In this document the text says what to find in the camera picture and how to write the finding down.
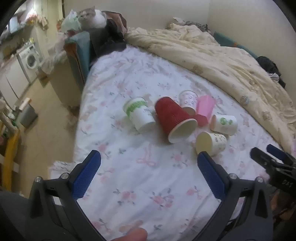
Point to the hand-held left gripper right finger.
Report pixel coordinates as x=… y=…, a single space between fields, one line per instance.
x=211 y=176

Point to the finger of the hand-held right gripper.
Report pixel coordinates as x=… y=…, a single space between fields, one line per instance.
x=275 y=151
x=262 y=157

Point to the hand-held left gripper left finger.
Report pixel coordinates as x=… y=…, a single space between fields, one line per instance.
x=86 y=176

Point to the white cup small pattern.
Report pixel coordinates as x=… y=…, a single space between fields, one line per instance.
x=211 y=143

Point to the white cup green leaf print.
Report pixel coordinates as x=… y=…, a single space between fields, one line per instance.
x=224 y=125

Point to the small dark red cup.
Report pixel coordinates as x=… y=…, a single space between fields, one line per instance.
x=201 y=120

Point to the red ribbed paper cup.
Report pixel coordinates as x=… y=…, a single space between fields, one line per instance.
x=173 y=118

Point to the pink paper cup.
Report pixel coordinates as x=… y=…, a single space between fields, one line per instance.
x=205 y=105

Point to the white cup pink print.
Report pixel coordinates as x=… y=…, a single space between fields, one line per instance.
x=188 y=100

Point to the white cup green band print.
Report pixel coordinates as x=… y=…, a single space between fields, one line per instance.
x=138 y=113

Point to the person's right hand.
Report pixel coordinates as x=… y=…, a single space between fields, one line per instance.
x=281 y=205

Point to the yellow wooden chair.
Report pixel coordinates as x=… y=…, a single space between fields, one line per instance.
x=10 y=155

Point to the grey trash bin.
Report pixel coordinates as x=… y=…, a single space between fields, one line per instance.
x=29 y=115

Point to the black and striped clothes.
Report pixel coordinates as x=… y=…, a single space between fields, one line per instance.
x=270 y=66

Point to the beige bedside cabinet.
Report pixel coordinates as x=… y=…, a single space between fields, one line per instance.
x=63 y=83

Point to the cream duvet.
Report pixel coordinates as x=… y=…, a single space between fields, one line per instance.
x=219 y=62

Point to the cardboard box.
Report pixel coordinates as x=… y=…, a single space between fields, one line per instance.
x=44 y=77

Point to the floral white bedsheet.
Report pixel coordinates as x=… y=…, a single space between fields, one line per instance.
x=138 y=76

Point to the white lace cloth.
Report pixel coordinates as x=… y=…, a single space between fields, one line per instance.
x=54 y=60

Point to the white kitchen cabinet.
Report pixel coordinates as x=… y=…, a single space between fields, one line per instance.
x=12 y=78

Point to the white washing machine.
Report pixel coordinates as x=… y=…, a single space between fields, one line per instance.
x=31 y=58

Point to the dark clothing pile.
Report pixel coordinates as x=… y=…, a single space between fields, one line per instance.
x=108 y=37

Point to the patterned dark cloth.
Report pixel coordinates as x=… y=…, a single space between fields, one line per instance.
x=193 y=23

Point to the pale green plastic bag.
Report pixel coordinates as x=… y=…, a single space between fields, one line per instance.
x=70 y=23

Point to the grey and white cat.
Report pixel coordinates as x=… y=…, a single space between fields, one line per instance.
x=92 y=19

